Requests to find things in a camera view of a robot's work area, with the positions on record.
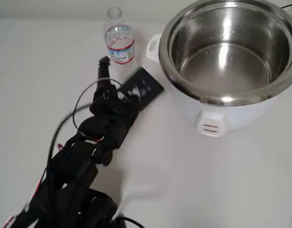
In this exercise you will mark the clear plastic water bottle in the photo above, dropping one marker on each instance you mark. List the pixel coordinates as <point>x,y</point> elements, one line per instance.
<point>118,42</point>

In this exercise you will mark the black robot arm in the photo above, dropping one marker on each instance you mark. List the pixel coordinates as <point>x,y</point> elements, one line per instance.
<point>72,166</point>

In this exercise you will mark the white rice cooker body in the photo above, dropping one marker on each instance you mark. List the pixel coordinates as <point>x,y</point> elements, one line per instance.
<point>243,114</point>

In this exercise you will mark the stainless steel inner pot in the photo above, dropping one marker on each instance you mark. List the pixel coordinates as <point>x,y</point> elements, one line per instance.
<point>231,59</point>

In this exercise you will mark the black camera board mount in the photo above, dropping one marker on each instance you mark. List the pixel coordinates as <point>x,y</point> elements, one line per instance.
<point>146,80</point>

